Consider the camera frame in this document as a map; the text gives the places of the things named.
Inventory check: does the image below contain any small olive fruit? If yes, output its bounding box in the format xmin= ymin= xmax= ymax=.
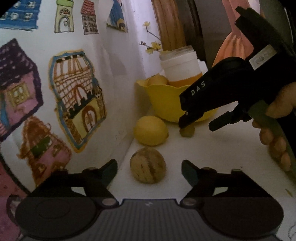
xmin=179 ymin=125 xmax=195 ymax=138

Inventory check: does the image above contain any tan striped round fruit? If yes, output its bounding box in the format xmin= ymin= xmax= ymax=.
xmin=129 ymin=147 xmax=167 ymax=184

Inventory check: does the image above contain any person's right hand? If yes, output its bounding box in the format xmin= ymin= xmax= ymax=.
xmin=252 ymin=82 xmax=295 ymax=172

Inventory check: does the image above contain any yellow plastic bowl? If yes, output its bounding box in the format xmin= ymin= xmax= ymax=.
xmin=135 ymin=78 xmax=218 ymax=123

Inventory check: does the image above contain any white printed table cover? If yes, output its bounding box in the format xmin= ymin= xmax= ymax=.
xmin=108 ymin=104 xmax=296 ymax=241

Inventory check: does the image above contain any yellow lemon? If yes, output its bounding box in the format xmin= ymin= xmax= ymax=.
xmin=133 ymin=115 xmax=169 ymax=146

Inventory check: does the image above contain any white paper cup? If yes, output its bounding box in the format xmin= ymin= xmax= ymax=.
xmin=198 ymin=59 xmax=208 ymax=75

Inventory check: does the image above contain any woman in orange dress poster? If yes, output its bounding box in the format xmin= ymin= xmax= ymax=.
xmin=211 ymin=0 xmax=266 ymax=68

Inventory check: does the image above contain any colourful houses drawing sheet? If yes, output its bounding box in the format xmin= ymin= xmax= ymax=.
xmin=1 ymin=1 xmax=120 ymax=197

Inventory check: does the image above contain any girl with bear drawing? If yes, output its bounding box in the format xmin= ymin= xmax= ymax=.
xmin=107 ymin=0 xmax=127 ymax=32

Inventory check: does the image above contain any wooden door frame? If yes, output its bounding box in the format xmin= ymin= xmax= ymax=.
xmin=152 ymin=0 xmax=192 ymax=51

